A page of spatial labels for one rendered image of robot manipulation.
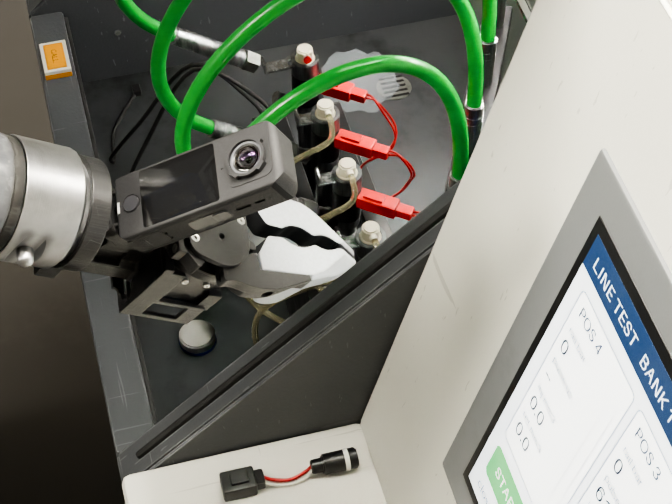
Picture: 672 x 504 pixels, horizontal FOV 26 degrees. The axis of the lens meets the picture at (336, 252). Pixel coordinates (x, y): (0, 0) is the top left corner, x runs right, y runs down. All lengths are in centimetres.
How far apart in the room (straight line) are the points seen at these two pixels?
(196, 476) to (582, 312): 48
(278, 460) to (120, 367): 20
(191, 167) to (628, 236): 27
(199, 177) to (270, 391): 42
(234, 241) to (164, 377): 64
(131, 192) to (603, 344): 31
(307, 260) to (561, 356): 18
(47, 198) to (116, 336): 59
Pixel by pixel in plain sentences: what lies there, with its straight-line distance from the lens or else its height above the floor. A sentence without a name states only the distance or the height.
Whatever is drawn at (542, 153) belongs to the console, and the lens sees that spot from 99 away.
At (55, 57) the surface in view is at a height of 96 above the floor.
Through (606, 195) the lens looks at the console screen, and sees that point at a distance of 91.
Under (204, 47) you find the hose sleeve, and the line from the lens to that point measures 142.
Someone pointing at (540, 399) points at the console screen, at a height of 128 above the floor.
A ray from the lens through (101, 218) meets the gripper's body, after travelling 87.
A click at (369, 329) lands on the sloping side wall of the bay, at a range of 122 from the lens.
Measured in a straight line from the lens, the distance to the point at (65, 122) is 164.
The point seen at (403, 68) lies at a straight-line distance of 116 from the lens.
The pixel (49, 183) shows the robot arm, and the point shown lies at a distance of 86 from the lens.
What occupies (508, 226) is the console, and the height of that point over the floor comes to 132.
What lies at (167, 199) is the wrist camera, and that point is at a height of 145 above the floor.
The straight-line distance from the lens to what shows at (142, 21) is 139.
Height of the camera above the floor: 210
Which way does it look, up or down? 51 degrees down
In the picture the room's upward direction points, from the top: straight up
